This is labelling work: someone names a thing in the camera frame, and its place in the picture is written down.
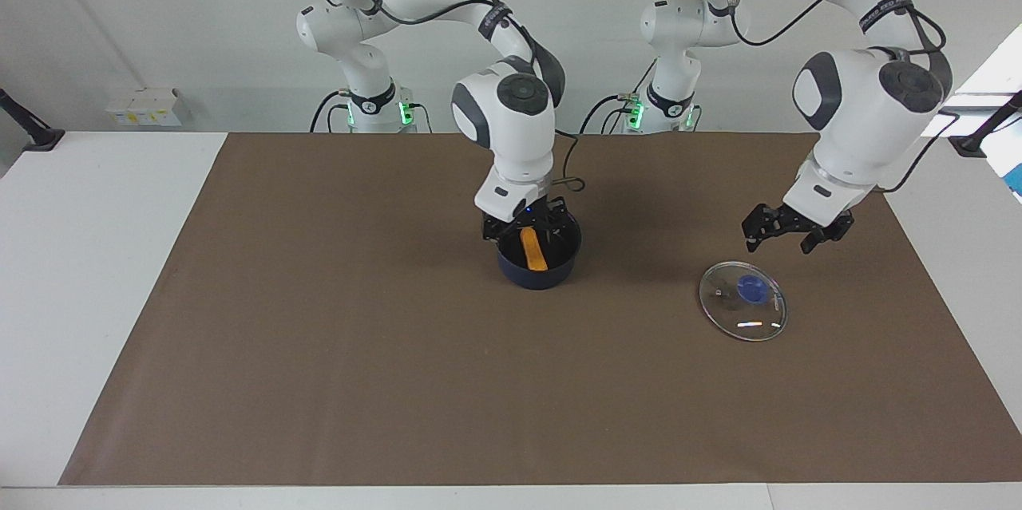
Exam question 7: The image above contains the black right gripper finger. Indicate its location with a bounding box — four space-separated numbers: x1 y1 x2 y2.
530 196 580 244
481 215 521 244

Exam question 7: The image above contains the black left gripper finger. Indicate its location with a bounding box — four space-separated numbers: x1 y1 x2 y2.
741 204 802 255
800 210 856 256

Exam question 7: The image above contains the yellow toy corn cob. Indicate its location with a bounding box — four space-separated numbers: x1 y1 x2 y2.
518 226 549 272

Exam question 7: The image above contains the glass lid with blue knob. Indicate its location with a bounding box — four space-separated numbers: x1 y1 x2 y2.
698 259 790 343

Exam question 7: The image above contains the brown table mat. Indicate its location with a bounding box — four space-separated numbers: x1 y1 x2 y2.
58 132 1022 487

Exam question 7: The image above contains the small white box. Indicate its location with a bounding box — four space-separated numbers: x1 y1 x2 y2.
105 86 183 128

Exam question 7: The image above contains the blue saucepan with handle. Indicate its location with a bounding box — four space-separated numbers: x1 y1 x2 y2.
494 210 583 292

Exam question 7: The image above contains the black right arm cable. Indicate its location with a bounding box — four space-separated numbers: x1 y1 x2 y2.
307 0 588 194

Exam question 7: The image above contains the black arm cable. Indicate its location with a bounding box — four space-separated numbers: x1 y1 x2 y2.
307 0 588 194
685 0 961 194

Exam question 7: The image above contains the black camera stand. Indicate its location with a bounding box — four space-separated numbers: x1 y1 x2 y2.
0 87 65 152
948 90 1022 159

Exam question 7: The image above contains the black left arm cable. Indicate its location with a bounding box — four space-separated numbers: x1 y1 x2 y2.
685 0 961 194

